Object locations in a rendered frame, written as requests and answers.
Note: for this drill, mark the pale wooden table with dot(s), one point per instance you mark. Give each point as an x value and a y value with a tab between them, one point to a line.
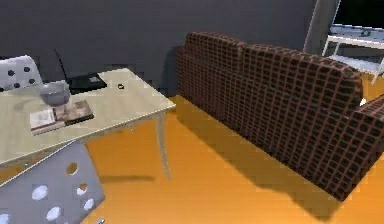
116	106

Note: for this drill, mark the small black round object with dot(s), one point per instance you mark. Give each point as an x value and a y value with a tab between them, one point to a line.
120	86

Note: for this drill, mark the dark red checked sofa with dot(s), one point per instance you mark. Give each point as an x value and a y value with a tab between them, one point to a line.
283	110

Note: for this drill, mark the black laptop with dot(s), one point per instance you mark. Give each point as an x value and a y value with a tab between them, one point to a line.
85	81

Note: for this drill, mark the brown and white book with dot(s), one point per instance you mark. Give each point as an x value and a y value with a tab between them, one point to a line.
61	116

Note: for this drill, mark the grey bowl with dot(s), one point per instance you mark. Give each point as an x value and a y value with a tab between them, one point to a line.
55	93

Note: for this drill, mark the grey chair with holes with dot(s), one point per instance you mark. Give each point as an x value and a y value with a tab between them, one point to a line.
50	186
18	71

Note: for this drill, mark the white shelf table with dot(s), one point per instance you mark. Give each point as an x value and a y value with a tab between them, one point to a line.
358	46

